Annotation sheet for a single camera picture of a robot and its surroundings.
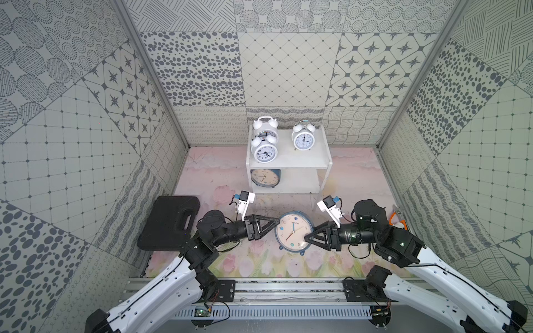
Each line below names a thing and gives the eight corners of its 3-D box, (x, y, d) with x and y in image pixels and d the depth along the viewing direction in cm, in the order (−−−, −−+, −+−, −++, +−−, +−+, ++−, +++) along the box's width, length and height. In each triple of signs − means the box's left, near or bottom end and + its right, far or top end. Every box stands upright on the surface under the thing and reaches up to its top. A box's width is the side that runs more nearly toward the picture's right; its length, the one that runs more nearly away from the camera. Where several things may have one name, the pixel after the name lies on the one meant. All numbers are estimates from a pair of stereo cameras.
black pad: (144, 250, 85) (134, 244, 79) (163, 204, 99) (156, 195, 94) (188, 250, 85) (181, 244, 79) (200, 204, 99) (195, 195, 94)
